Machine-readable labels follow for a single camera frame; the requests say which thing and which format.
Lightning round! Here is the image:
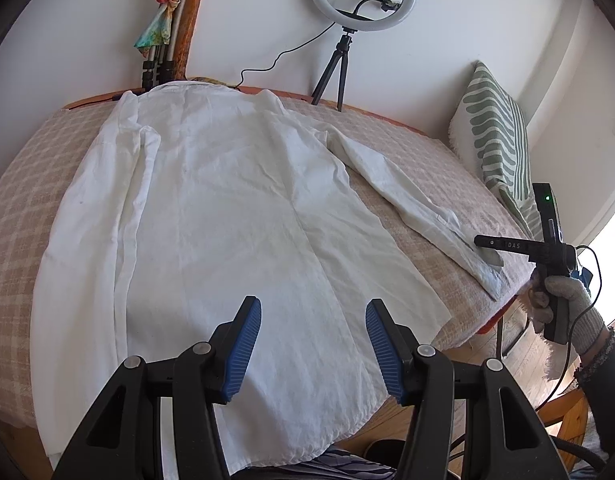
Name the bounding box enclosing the white long-sleeved shirt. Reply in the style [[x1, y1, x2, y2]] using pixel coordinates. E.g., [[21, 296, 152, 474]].
[[30, 82, 503, 472]]

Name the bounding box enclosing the dark sleeved forearm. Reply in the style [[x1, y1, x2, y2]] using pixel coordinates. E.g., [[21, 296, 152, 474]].
[[575, 330, 615, 456]]

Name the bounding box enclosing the grey knit gloved hand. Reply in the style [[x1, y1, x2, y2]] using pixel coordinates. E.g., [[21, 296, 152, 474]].
[[527, 270, 609, 361]]

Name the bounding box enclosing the green white striped pillow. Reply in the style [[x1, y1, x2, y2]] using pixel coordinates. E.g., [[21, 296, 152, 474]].
[[449, 62, 543, 240]]

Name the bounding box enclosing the wooden stool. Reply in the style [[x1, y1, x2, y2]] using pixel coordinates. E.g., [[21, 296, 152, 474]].
[[537, 388, 588, 445]]

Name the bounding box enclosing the pink checked bed cover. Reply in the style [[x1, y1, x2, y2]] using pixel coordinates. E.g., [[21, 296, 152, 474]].
[[0, 96, 531, 427]]

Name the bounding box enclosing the black mini tripod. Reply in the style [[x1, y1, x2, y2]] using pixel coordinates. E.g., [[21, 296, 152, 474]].
[[311, 25, 359, 112]]

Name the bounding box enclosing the colourful braided scarf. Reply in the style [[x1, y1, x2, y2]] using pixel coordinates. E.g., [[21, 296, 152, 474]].
[[134, 0, 181, 58]]

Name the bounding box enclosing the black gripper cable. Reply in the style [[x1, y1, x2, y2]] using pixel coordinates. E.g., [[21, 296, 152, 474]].
[[446, 244, 604, 461]]

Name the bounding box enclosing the black ring light cable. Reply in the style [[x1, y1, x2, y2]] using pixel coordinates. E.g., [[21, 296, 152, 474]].
[[226, 22, 337, 90]]

